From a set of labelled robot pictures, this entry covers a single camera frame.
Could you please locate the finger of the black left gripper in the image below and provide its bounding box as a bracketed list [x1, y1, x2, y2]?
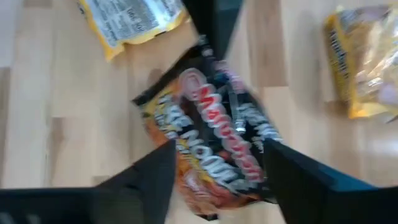
[182, 0, 217, 59]
[215, 0, 246, 60]

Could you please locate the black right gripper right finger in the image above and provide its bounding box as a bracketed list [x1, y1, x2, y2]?
[263, 138, 398, 224]

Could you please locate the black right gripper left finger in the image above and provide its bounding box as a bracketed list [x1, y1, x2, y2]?
[0, 139, 177, 224]

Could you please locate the yellow Maruchan chicken ramen pack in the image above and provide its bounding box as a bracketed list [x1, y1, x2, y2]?
[76, 0, 191, 62]
[322, 4, 398, 121]

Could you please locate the black Maruchan fire noodle pack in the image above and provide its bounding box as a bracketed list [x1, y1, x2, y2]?
[131, 33, 284, 220]

